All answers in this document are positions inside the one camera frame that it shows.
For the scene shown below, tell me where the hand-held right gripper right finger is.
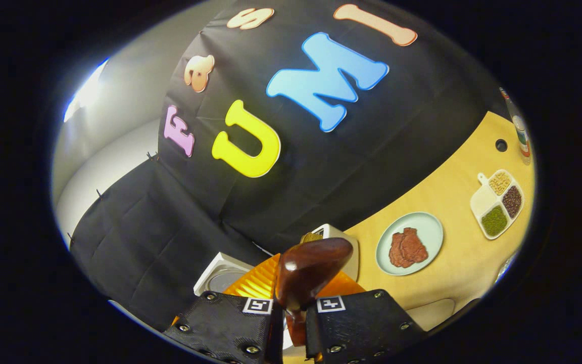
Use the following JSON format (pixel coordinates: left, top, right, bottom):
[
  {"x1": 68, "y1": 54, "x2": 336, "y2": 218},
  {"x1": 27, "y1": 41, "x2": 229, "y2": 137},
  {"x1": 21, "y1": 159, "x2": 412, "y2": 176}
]
[{"x1": 305, "y1": 270, "x2": 428, "y2": 364}]

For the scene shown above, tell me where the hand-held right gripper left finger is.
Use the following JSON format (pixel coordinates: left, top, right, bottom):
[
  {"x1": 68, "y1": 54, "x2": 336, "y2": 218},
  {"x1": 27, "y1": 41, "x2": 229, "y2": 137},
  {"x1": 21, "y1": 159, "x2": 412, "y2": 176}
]
[{"x1": 164, "y1": 253, "x2": 285, "y2": 364}]

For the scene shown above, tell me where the white rice cooker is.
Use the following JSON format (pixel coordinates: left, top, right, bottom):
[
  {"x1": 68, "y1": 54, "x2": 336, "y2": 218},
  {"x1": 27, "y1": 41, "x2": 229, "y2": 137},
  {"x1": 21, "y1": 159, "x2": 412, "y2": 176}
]
[{"x1": 193, "y1": 252, "x2": 306, "y2": 350}]

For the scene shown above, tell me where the clear box of rice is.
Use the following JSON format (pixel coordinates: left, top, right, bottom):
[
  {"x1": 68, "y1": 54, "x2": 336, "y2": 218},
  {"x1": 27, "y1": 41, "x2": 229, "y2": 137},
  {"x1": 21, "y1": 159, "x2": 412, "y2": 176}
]
[{"x1": 405, "y1": 297, "x2": 481, "y2": 332}]

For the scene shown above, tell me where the brown wooden spoon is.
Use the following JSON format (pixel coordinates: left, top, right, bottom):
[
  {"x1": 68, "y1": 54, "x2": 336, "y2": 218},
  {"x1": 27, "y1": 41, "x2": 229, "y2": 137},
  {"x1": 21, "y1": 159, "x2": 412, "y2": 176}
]
[{"x1": 275, "y1": 238, "x2": 354, "y2": 347}]

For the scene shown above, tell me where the red meat slice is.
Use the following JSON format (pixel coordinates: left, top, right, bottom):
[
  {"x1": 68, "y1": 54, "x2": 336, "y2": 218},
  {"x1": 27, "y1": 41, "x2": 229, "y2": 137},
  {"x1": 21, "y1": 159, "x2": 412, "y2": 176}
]
[{"x1": 389, "y1": 227, "x2": 429, "y2": 268}]

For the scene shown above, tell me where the white toaster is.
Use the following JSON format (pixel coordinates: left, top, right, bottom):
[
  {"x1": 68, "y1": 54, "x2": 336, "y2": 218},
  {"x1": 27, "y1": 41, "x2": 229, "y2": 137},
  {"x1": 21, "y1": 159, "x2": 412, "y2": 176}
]
[{"x1": 311, "y1": 223, "x2": 360, "y2": 282}]

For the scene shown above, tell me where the pale green plate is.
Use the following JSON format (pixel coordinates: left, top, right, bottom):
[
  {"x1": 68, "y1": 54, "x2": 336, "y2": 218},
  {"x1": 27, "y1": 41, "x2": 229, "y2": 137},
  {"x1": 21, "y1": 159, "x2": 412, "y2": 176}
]
[{"x1": 375, "y1": 211, "x2": 444, "y2": 276}]

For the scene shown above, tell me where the pile of green mung beans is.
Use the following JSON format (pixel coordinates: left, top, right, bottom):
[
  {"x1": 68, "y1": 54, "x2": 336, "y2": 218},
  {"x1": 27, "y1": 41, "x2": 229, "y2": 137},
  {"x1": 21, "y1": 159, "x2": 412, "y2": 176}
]
[{"x1": 481, "y1": 205, "x2": 508, "y2": 237}]

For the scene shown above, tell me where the white divided dish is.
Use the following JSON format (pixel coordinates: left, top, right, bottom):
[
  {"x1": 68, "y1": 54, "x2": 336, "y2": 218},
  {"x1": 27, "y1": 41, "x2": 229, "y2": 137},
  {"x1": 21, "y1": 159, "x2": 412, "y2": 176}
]
[{"x1": 470, "y1": 169, "x2": 525, "y2": 240}]

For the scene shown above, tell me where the black backdrop cloth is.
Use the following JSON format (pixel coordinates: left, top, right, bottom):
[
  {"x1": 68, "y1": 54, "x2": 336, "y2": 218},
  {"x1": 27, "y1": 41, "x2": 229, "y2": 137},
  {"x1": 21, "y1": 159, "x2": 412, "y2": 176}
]
[{"x1": 69, "y1": 0, "x2": 511, "y2": 332}]

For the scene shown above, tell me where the pile of dark red beans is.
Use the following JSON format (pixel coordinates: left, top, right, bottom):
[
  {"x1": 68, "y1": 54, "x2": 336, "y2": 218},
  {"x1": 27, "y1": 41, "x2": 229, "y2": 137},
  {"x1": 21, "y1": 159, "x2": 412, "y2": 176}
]
[{"x1": 502, "y1": 186, "x2": 522, "y2": 218}]

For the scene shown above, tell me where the pile of yellow soybeans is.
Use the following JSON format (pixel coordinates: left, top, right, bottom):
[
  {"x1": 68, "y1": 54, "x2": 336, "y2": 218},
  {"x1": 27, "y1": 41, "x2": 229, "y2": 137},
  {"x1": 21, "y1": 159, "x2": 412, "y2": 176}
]
[{"x1": 488, "y1": 172, "x2": 512, "y2": 195}]

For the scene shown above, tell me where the clear plastic water bottle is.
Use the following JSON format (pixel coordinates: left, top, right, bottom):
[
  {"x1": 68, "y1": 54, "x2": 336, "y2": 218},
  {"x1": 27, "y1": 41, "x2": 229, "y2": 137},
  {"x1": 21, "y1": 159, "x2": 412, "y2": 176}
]
[{"x1": 498, "y1": 87, "x2": 531, "y2": 165}]

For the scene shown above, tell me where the large ceiling light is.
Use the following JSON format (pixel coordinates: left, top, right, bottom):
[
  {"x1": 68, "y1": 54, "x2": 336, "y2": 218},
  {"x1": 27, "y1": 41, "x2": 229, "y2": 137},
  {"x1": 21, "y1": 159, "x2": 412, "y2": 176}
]
[{"x1": 63, "y1": 58, "x2": 111, "y2": 123}]

